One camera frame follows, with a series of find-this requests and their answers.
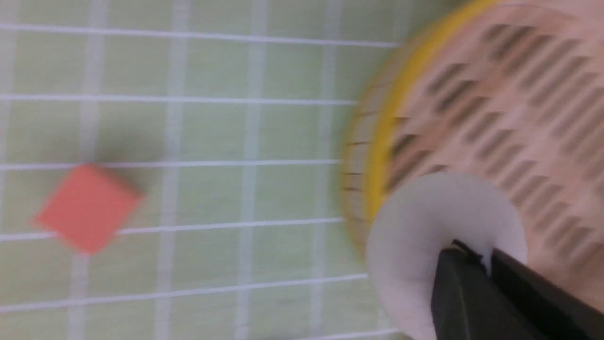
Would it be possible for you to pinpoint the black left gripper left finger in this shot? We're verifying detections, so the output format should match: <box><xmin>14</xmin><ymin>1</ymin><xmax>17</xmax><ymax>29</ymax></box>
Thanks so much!
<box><xmin>430</xmin><ymin>240</ymin><xmax>546</xmax><ymax>340</ymax></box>

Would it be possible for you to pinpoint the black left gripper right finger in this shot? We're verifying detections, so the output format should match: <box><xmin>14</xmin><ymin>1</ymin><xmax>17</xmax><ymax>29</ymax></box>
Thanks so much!
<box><xmin>490</xmin><ymin>249</ymin><xmax>604</xmax><ymax>340</ymax></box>

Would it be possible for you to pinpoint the white bun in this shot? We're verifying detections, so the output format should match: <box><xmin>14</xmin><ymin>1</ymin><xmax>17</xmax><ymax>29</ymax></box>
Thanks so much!
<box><xmin>365</xmin><ymin>172</ymin><xmax>529</xmax><ymax>340</ymax></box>

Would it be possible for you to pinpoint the bamboo steamer tray yellow rim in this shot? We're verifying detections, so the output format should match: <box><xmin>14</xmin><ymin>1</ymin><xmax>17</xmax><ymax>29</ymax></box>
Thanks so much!
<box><xmin>342</xmin><ymin>0</ymin><xmax>604</xmax><ymax>310</ymax></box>

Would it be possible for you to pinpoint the green checkered tablecloth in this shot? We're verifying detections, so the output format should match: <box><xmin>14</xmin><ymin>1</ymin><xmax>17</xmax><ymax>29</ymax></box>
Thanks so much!
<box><xmin>1</xmin><ymin>0</ymin><xmax>459</xmax><ymax>340</ymax></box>

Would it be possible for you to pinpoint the red foam cube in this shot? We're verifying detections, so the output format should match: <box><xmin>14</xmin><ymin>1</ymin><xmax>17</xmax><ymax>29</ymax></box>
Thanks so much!
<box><xmin>34</xmin><ymin>163</ymin><xmax>144</xmax><ymax>255</ymax></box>

